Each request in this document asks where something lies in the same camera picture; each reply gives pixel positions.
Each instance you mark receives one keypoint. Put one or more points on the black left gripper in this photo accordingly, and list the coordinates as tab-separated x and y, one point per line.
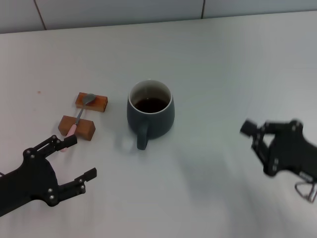
27	181

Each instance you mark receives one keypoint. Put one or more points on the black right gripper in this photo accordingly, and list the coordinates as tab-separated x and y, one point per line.
294	153

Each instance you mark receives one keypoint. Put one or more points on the grey ceramic mug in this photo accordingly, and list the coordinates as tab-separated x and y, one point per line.
151	121

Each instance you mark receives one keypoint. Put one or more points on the brown arched wooden block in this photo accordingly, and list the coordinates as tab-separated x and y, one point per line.
84	129

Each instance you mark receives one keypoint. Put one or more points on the orange wooden block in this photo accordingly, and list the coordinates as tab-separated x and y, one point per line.
95	104

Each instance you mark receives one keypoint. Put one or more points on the dark coffee liquid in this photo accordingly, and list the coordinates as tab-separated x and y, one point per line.
149	105

